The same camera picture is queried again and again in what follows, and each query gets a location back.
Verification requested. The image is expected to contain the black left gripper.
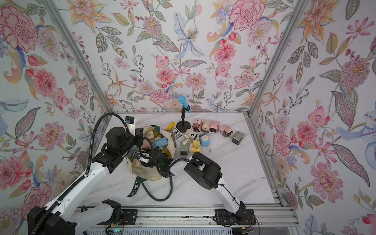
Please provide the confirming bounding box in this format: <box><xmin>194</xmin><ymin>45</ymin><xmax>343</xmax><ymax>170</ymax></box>
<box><xmin>118</xmin><ymin>127</ymin><xmax>145</xmax><ymax>156</ymax></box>

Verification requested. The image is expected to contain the cream canvas tote bag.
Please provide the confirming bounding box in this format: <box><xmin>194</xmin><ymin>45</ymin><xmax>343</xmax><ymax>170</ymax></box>
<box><xmin>127</xmin><ymin>125</ymin><xmax>177</xmax><ymax>202</ymax></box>

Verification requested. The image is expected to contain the blue pencil sharpener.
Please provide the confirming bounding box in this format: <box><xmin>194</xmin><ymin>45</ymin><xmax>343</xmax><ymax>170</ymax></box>
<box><xmin>154</xmin><ymin>137</ymin><xmax>168</xmax><ymax>148</ymax></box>
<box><xmin>199</xmin><ymin>133</ymin><xmax>210</xmax><ymax>147</ymax></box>

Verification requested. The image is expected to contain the yellow pencil sharpener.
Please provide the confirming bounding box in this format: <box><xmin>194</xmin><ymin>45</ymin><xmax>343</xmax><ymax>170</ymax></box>
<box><xmin>146</xmin><ymin>130</ymin><xmax>160</xmax><ymax>140</ymax></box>
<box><xmin>189</xmin><ymin>140</ymin><xmax>202</xmax><ymax>153</ymax></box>

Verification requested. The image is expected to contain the light green pencil sharpener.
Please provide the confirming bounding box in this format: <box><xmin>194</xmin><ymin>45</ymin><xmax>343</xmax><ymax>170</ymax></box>
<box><xmin>179</xmin><ymin>139</ymin><xmax>191</xmax><ymax>155</ymax></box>

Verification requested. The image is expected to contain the dark green pencil sharpener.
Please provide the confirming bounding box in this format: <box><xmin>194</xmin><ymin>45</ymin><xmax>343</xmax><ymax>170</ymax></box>
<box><xmin>231</xmin><ymin>131</ymin><xmax>245</xmax><ymax>145</ymax></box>

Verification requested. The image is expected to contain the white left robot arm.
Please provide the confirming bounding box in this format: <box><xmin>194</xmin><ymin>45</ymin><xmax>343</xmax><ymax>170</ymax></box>
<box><xmin>27</xmin><ymin>114</ymin><xmax>143</xmax><ymax>235</ymax></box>

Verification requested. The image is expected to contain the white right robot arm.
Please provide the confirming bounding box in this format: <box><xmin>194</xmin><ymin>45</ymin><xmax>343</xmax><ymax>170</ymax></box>
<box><xmin>139</xmin><ymin>138</ymin><xmax>259</xmax><ymax>227</ymax></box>

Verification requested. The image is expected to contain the blue playing card box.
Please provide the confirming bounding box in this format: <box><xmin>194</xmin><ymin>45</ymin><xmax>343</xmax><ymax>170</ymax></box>
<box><xmin>171</xmin><ymin>127</ymin><xmax>183</xmax><ymax>139</ymax></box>

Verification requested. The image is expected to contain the yellow wooden block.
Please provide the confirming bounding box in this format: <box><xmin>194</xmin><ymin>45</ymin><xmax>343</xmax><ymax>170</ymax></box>
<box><xmin>166</xmin><ymin>122</ymin><xmax>175</xmax><ymax>131</ymax></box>

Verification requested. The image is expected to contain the black microphone stand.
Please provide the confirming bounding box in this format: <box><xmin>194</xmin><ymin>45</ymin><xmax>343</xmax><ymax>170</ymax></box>
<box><xmin>176</xmin><ymin>106</ymin><xmax>191</xmax><ymax>133</ymax></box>

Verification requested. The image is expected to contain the blue microphone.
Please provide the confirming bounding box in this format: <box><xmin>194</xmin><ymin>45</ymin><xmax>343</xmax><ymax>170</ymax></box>
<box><xmin>178</xmin><ymin>95</ymin><xmax>192</xmax><ymax>113</ymax></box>

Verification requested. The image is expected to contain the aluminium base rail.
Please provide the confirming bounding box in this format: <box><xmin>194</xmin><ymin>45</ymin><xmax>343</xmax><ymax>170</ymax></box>
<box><xmin>48</xmin><ymin>189</ymin><xmax>299</xmax><ymax>235</ymax></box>

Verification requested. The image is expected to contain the aluminium corner post right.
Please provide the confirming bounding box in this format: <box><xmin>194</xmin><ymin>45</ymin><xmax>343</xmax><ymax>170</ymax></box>
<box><xmin>248</xmin><ymin>1</ymin><xmax>309</xmax><ymax>118</ymax></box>

